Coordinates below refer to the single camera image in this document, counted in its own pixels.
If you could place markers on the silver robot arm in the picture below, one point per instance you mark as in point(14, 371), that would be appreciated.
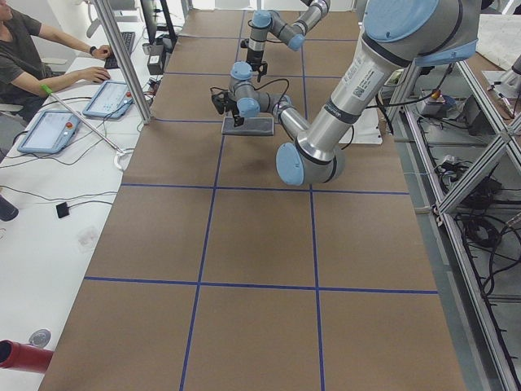
point(292, 35)
point(394, 35)

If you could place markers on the seated person grey shirt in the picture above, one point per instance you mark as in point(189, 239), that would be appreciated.
point(22, 71)

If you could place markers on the near blue teach pendant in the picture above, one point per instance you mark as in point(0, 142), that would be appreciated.
point(50, 133)

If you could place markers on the small black square puck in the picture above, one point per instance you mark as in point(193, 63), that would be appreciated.
point(62, 210)

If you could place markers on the aluminium frame rack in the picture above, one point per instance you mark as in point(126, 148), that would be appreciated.
point(459, 130)

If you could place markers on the far blue teach pendant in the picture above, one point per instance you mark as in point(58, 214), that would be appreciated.
point(112, 100)

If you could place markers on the pink and grey towel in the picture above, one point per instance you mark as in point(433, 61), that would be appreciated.
point(258, 126)

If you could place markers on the blue teach pendant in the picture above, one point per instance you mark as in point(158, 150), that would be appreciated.
point(112, 100)
point(50, 133)

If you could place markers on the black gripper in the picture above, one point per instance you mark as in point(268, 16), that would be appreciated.
point(235, 111)
point(256, 55)

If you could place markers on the black monitor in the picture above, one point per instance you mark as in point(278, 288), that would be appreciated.
point(159, 25)

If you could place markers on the red cylinder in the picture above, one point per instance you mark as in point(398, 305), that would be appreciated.
point(23, 357)

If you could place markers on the aluminium frame post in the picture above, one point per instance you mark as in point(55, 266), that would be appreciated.
point(122, 55)

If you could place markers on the metal rod green handle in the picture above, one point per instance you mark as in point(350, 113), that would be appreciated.
point(119, 151)

